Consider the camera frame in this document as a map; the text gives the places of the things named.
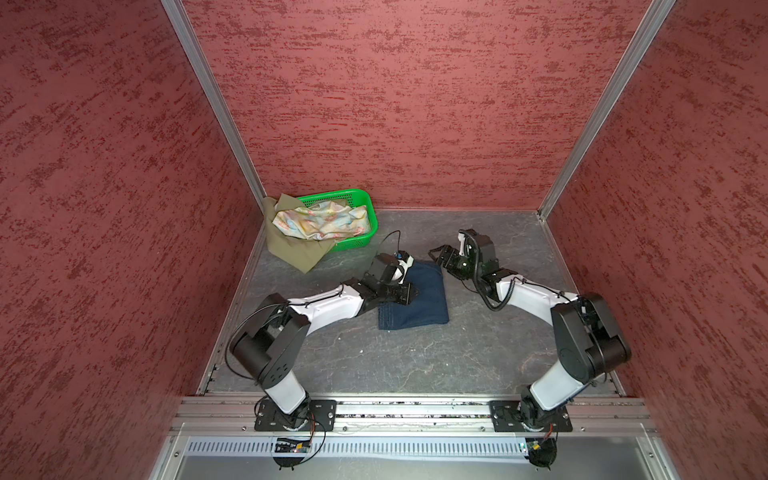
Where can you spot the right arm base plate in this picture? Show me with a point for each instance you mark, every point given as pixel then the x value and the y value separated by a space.
pixel 504 415

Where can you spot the left aluminium corner post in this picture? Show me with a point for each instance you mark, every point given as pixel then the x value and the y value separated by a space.
pixel 184 31

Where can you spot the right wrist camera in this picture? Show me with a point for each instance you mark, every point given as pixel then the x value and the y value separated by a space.
pixel 476 246

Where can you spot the blue denim skirt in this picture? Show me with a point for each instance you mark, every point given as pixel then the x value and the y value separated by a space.
pixel 429 306

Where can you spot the white slotted cable duct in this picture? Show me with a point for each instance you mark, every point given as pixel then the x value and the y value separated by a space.
pixel 507 449

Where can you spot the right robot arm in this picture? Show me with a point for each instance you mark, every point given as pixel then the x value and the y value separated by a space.
pixel 589 341

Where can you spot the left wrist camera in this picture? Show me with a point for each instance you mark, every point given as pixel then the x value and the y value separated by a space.
pixel 391 268

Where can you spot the pastel patterned skirt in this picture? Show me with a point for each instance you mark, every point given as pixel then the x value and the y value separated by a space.
pixel 326 220

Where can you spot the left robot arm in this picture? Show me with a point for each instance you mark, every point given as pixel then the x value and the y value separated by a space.
pixel 267 344

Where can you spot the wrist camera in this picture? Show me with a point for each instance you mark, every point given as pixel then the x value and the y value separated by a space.
pixel 476 246
pixel 391 268

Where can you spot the olive green skirt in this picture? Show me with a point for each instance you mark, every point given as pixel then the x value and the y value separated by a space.
pixel 304 255

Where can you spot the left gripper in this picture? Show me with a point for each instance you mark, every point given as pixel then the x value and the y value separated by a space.
pixel 406 296

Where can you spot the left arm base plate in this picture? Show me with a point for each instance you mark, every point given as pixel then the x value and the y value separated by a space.
pixel 311 415

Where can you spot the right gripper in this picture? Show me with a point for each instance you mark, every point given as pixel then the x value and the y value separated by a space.
pixel 447 263

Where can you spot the aluminium corner post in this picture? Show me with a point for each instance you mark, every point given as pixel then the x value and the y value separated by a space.
pixel 646 31
pixel 184 31

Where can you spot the right aluminium corner post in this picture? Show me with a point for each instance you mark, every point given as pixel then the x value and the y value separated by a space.
pixel 646 31

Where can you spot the aluminium front rail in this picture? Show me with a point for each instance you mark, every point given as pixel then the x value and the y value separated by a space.
pixel 436 415

